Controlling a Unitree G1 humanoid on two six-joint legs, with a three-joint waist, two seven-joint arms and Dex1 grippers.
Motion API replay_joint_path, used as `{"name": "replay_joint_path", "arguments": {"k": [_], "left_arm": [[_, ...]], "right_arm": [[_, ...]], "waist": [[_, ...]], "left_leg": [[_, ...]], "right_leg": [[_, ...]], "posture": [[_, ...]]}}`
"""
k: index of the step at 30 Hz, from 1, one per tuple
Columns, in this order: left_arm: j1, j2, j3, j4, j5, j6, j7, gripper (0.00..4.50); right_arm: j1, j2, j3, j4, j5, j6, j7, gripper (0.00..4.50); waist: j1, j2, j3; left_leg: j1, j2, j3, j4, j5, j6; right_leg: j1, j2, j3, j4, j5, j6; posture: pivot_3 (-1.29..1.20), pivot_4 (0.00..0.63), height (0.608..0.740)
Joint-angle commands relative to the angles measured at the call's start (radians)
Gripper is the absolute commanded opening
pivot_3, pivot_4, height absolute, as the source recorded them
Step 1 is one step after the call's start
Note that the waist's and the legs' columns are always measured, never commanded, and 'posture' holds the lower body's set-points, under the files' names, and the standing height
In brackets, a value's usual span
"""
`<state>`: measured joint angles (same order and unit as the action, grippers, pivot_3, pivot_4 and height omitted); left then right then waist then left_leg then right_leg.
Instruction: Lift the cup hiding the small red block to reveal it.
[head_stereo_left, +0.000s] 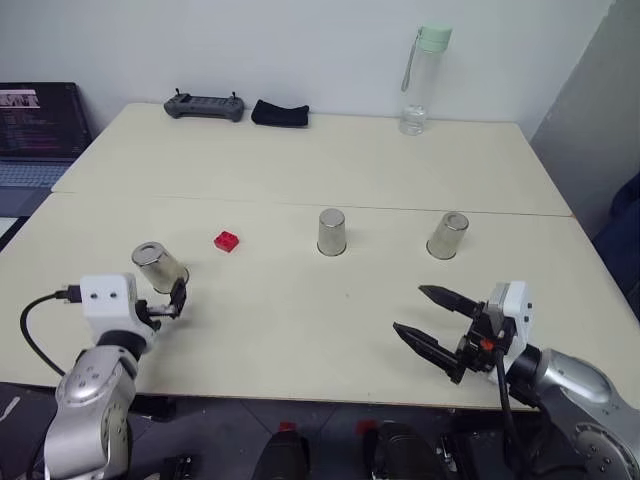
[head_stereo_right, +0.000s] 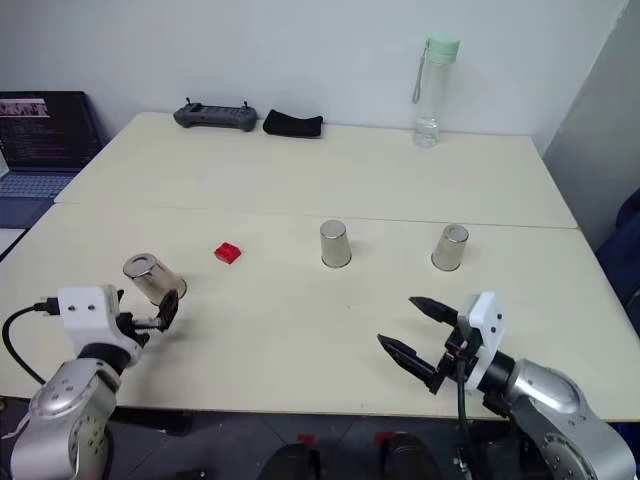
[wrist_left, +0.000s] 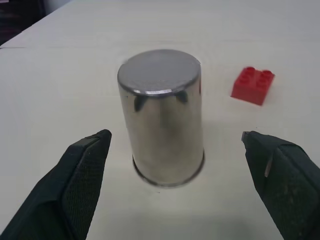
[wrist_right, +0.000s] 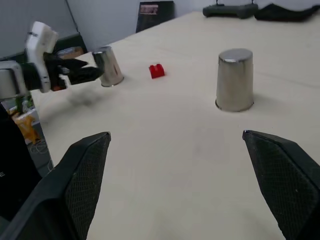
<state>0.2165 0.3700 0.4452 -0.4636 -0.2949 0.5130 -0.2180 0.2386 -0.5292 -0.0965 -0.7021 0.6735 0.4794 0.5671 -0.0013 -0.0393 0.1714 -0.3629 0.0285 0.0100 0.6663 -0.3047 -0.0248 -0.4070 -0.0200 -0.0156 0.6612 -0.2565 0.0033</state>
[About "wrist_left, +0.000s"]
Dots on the red toy building brick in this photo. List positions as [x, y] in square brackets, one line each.
[251, 86]

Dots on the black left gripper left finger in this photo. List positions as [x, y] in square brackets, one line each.
[62, 185]

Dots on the stainless steel cup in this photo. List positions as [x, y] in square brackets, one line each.
[160, 120]

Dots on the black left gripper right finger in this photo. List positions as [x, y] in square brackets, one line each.
[287, 180]

